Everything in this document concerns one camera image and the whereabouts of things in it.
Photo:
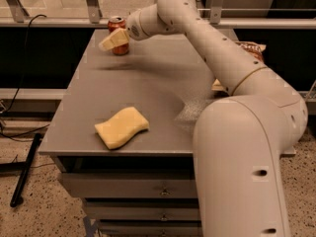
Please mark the bottom grey drawer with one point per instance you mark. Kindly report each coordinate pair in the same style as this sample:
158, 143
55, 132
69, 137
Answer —
150, 228

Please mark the middle grey drawer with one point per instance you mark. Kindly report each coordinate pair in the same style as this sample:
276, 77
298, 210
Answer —
169, 209

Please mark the top grey drawer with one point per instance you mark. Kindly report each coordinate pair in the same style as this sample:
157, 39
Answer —
129, 185

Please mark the black stand leg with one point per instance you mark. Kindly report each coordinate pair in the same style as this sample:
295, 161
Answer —
23, 168

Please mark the grey drawer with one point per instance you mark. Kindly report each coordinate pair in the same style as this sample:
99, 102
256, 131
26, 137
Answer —
129, 185
150, 228
169, 209

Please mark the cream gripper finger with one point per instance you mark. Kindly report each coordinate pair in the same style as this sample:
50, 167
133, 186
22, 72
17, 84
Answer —
115, 39

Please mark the metal railing frame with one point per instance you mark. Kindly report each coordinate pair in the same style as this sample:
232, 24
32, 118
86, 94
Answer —
235, 14

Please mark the yellow sponge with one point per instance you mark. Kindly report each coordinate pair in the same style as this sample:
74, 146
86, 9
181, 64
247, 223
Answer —
122, 127

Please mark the grey drawer cabinet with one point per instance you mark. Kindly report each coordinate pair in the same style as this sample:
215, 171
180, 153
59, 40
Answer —
165, 142

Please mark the red coke can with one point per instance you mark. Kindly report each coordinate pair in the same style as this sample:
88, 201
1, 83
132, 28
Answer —
114, 23

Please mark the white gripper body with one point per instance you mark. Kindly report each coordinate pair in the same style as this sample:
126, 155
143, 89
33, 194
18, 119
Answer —
133, 26

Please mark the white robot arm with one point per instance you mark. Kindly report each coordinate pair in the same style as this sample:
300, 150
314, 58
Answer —
239, 140

